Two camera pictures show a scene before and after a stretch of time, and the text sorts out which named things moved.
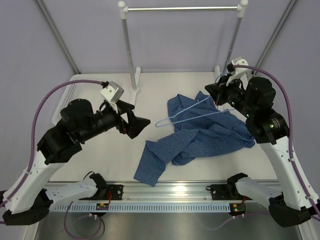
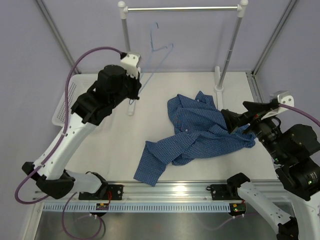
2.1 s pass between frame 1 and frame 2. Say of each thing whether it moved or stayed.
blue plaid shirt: stayed
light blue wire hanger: moved
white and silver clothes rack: stayed
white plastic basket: stayed
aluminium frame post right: stayed
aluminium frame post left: stayed
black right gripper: moved
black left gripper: moved
